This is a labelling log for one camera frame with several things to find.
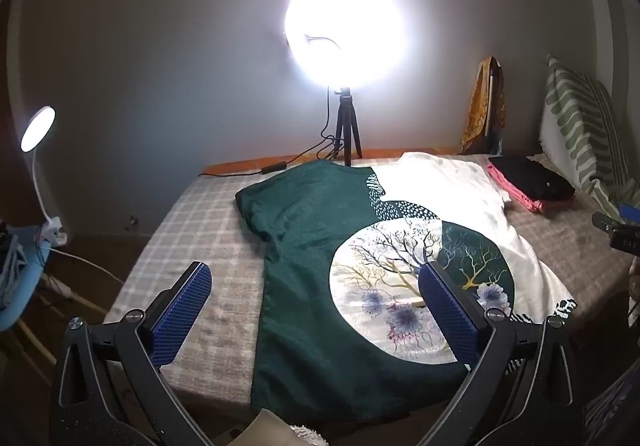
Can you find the white gooseneck desk lamp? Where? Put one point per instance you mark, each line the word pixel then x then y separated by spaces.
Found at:
pixel 37 128

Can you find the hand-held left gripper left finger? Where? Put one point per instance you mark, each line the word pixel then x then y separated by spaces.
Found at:
pixel 182 311

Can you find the folded pink garment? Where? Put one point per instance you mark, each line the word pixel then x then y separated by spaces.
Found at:
pixel 520 201

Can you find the bed with checked sheet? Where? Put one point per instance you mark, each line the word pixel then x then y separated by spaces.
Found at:
pixel 200 226

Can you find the black gooseneck phone holder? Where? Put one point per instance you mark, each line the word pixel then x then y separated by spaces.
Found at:
pixel 325 38

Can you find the beige cloth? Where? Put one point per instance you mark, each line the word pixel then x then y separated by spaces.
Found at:
pixel 265 428

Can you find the green striped white pillow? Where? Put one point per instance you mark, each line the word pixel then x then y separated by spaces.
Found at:
pixel 575 125

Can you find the green and white printed shirt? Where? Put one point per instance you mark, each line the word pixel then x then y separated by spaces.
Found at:
pixel 300 226

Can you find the blue chair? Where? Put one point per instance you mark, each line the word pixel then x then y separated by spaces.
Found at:
pixel 37 271

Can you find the orange patterned scarf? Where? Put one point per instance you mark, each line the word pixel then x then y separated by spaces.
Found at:
pixel 477 110

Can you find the grey cloth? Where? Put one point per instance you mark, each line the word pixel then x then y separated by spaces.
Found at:
pixel 12 271

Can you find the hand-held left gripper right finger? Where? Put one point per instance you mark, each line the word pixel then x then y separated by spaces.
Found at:
pixel 445 311

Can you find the person's patterned clothing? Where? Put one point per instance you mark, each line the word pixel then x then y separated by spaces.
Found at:
pixel 610 406

